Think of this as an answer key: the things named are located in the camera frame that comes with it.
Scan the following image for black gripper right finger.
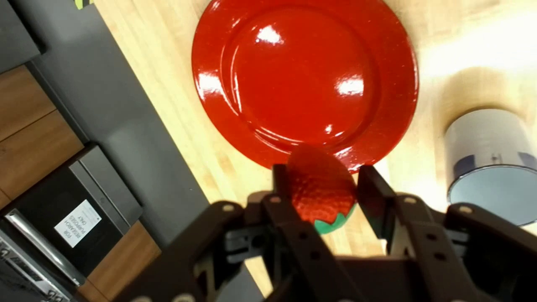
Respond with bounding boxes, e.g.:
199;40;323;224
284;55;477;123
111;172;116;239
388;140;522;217
356;162;450;259

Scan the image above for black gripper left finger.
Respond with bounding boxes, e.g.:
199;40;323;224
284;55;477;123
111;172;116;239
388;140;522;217
262;162;338;264

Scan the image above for red toy strawberry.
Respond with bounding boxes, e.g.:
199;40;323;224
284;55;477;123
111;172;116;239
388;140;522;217
286;144;360;236

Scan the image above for red plate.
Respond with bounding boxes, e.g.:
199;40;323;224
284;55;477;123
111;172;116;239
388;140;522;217
190;0;422;174

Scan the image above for small white can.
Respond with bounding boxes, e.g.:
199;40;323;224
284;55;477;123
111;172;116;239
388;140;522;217
444;105;537;227

